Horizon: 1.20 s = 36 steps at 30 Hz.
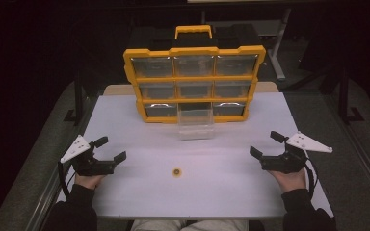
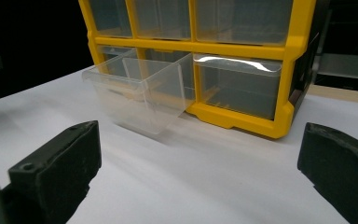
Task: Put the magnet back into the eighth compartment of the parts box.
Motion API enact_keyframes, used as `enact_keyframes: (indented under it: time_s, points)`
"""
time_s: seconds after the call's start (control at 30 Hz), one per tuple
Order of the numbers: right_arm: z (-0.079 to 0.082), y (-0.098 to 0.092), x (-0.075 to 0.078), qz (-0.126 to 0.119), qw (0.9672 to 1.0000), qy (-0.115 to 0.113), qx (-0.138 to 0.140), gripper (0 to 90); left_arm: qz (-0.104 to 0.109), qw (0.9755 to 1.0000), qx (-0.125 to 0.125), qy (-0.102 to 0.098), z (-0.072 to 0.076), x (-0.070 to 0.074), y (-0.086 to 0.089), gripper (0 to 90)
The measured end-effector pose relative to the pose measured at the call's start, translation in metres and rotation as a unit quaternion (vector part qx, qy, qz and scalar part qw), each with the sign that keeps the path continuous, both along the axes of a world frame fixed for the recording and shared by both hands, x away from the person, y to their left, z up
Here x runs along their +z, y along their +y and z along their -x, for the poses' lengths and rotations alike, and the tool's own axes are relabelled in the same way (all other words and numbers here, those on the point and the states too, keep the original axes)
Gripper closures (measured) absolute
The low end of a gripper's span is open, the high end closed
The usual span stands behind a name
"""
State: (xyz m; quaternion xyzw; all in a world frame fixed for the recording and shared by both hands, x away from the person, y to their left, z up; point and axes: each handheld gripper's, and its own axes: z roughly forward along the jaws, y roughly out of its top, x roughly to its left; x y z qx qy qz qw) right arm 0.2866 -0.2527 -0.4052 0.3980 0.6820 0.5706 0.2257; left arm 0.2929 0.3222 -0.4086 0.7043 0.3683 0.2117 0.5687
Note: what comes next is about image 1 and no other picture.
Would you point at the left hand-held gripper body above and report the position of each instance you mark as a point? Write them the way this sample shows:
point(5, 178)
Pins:
point(88, 166)

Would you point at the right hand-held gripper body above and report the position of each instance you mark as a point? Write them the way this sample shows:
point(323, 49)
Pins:
point(284, 163)

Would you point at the clear plastic drawer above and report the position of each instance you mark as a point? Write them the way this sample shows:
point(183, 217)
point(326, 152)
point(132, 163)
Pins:
point(196, 123)

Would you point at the person's left hand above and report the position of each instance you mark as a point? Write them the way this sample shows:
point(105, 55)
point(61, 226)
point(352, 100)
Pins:
point(89, 180)

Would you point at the person's right hand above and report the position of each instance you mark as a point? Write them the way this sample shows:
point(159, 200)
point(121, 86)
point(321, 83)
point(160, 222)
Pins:
point(290, 181)

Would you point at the wooden table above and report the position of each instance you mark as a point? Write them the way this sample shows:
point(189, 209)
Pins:
point(118, 89)

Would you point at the yellow parts organizer cabinet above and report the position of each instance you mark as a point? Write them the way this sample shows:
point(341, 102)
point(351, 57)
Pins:
point(194, 78)

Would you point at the aluminium rail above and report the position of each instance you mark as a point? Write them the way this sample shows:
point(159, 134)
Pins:
point(49, 189)
point(364, 163)

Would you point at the black metal post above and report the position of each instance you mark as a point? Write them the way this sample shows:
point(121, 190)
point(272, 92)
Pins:
point(78, 96)
point(345, 96)

